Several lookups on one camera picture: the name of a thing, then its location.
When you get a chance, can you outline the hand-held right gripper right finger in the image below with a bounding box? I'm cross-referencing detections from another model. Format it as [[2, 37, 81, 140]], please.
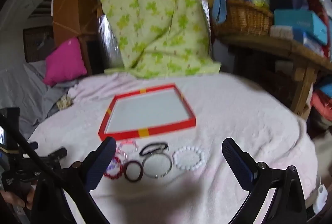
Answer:
[[222, 137, 308, 224]]

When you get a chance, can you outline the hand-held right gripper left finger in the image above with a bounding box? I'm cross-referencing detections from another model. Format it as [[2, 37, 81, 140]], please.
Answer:
[[31, 136, 117, 224]]

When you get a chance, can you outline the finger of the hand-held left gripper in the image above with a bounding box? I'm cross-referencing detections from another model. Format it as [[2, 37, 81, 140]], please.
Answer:
[[25, 141, 39, 152], [45, 147, 67, 163]]

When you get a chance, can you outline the red bead bracelet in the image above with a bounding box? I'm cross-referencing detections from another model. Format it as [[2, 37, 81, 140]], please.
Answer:
[[104, 157, 123, 180]]

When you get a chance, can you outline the dark maroon bangle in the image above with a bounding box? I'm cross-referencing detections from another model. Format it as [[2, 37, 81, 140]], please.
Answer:
[[123, 160, 144, 183]]

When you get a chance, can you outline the pink clear bead bracelet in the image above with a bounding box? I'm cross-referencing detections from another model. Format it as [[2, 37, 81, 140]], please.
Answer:
[[115, 139, 140, 159]]

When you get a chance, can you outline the white pearl bracelet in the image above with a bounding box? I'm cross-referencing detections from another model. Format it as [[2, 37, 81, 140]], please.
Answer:
[[172, 146, 206, 171]]

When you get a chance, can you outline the black hair tie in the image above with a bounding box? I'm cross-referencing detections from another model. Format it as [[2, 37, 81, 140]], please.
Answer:
[[139, 142, 169, 157]]

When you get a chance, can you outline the silver bangle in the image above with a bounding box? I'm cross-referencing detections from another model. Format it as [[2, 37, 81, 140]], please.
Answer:
[[141, 153, 172, 178]]

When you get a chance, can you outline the red shallow box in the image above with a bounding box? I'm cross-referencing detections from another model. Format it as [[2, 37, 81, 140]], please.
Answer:
[[98, 83, 197, 141]]

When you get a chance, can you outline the person's left hand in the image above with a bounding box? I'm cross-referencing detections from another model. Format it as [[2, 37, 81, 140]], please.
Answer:
[[0, 186, 35, 211]]

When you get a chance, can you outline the small patterned cloth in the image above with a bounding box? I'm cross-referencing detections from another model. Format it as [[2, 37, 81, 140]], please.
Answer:
[[56, 95, 74, 110]]

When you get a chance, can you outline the pale pink blanket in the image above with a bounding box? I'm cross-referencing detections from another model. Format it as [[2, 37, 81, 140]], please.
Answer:
[[27, 72, 318, 224]]

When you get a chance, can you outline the grey bed sheet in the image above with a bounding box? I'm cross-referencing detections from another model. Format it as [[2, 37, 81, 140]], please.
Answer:
[[0, 59, 70, 140]]

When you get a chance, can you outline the magenta pillow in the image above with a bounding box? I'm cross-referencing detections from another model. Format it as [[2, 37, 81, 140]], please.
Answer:
[[43, 37, 87, 87]]

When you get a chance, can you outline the white plastic object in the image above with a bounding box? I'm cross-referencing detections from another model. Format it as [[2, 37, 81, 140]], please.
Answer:
[[312, 184, 328, 214]]

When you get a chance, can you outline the red cloth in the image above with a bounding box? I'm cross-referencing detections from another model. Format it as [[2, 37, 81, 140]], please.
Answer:
[[311, 90, 332, 116]]

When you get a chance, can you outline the wooden shelf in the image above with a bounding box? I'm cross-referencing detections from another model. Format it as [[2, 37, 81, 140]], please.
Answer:
[[215, 34, 332, 121]]

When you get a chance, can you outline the silver foil mat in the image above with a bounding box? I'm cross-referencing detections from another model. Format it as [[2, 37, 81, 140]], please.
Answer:
[[97, 15, 125, 69]]

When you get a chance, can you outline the white and blue box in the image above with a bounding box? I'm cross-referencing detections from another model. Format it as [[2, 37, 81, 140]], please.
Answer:
[[270, 25, 304, 41]]

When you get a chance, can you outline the wicker basket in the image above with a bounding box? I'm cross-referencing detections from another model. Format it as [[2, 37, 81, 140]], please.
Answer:
[[211, 0, 274, 38]]

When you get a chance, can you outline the orange wooden board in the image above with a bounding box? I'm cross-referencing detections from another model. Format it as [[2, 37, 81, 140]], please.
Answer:
[[52, 0, 99, 76]]

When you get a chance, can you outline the teal cardboard box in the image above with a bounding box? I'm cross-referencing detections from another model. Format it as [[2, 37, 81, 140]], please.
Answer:
[[273, 9, 328, 45]]

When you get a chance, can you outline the green floral quilt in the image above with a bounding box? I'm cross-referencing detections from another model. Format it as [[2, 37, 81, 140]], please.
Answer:
[[100, 0, 222, 79]]

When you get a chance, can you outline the blue cloth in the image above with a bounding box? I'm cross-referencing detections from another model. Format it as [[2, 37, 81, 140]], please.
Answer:
[[214, 0, 229, 24]]

